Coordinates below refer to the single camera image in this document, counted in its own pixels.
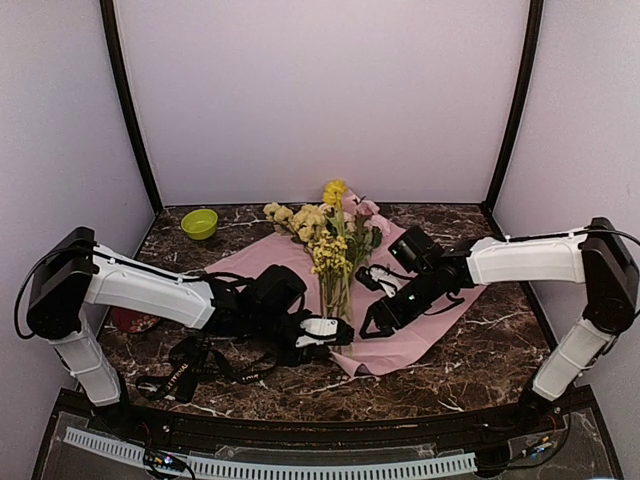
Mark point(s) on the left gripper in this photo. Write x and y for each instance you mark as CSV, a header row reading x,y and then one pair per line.
x,y
310,347

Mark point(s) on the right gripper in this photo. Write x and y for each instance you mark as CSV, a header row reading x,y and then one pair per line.
x,y
383,320

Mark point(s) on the pink wrapping paper sheet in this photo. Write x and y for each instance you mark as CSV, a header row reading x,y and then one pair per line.
x,y
279,249

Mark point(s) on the small yellow filler flowers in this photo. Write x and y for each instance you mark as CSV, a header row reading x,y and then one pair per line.
x,y
333,270

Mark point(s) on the yellow rose stem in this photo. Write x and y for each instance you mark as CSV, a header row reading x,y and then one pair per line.
x,y
333,194

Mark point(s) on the yellow daisy bunch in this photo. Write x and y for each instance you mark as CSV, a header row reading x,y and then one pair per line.
x,y
305,226

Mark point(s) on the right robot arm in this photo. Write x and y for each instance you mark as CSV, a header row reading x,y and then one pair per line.
x,y
585,279

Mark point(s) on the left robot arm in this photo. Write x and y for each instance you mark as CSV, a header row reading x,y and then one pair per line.
x,y
80,272

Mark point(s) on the black printed ribbon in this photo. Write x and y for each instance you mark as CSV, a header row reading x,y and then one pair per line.
x,y
195,360

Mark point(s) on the green plastic bowl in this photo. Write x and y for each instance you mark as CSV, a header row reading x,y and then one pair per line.
x,y
200,224

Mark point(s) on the red floral dish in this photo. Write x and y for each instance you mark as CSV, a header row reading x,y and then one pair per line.
x,y
132,322

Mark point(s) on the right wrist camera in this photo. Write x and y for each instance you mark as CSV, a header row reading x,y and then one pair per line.
x,y
416,251

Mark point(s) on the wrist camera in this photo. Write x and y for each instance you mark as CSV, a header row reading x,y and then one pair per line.
x,y
278,288
416,251

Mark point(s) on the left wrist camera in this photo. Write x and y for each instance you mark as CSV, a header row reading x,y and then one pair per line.
x,y
278,288

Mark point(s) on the black front rail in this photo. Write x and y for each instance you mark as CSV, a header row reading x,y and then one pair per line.
x,y
367,417

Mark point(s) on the white slotted cable duct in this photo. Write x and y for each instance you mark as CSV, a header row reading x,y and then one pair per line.
x,y
242,463

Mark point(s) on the right black frame post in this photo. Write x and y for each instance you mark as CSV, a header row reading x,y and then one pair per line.
x,y
519,98

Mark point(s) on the black frame post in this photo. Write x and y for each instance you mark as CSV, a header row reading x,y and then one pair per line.
x,y
126,102
519,98

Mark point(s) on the left black frame post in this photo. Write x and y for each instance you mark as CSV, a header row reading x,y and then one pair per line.
x,y
126,102

